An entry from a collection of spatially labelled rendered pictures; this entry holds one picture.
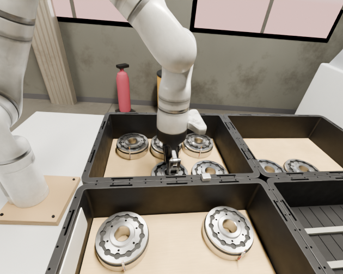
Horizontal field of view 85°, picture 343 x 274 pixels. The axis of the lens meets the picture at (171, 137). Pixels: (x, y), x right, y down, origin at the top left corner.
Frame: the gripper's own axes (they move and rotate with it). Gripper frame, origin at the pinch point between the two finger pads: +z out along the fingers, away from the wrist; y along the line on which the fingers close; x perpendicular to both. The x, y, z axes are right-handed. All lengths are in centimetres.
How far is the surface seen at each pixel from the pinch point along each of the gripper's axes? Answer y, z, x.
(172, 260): 22.7, 2.5, -2.7
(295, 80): -178, 36, 203
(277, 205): 19.7, -7.1, 18.1
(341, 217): 19.4, 2.9, 41.1
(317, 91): -104, 22, 160
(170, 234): 17.6, 2.5, -2.4
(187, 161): -4.3, 2.6, 6.7
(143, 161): -5.8, 2.4, -7.0
